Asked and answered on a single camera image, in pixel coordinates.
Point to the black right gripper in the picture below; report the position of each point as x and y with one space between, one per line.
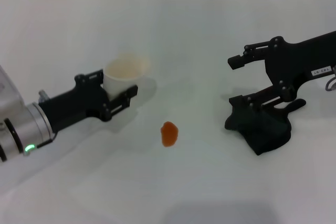
288 61

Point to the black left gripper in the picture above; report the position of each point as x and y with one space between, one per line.
78 103

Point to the white paper cup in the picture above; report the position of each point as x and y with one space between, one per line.
118 82

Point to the dark blue rag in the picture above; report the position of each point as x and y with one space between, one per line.
262 134

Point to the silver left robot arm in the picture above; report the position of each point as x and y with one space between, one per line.
26 129

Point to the brown water stain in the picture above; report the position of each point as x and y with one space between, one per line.
169 134

